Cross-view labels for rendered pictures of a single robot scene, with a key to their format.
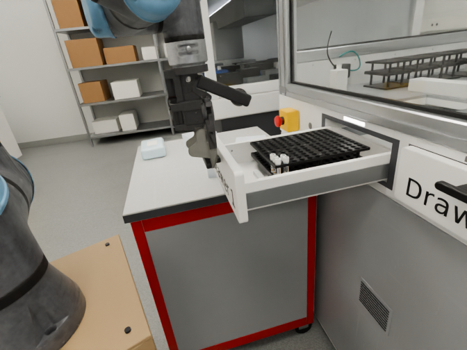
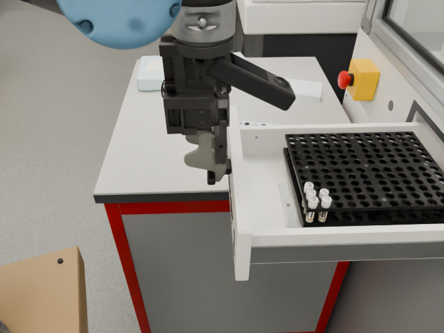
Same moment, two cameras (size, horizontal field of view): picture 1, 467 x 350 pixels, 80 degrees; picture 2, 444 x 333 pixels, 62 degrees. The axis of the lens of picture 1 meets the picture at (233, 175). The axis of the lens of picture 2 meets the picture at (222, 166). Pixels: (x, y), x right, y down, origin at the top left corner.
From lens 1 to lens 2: 0.21 m
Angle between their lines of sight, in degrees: 17
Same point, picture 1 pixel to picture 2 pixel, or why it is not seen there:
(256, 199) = (266, 255)
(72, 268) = (12, 291)
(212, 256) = (205, 254)
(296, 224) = not seen: hidden behind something
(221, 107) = (267, 17)
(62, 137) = not seen: outside the picture
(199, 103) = (209, 101)
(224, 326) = (209, 321)
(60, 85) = not seen: outside the picture
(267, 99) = (341, 14)
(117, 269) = (63, 312)
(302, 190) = (337, 254)
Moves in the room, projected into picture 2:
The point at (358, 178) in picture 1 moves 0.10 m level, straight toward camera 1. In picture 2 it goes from (430, 250) to (410, 306)
